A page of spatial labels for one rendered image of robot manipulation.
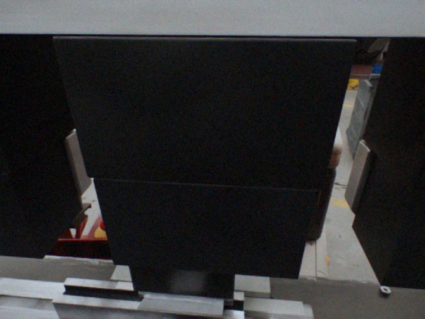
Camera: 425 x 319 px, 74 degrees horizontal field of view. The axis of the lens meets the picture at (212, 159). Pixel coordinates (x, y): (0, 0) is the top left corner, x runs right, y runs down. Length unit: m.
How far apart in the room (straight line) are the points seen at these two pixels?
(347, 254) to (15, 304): 1.71
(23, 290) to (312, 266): 1.14
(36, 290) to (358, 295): 0.45
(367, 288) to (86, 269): 0.47
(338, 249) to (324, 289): 1.39
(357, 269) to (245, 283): 1.52
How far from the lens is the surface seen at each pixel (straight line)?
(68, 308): 0.37
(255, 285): 0.34
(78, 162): 0.29
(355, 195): 0.27
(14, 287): 0.45
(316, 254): 1.43
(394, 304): 0.55
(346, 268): 1.82
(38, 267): 0.60
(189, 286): 0.30
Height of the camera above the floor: 1.27
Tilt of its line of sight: 29 degrees down
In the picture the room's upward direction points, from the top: straight up
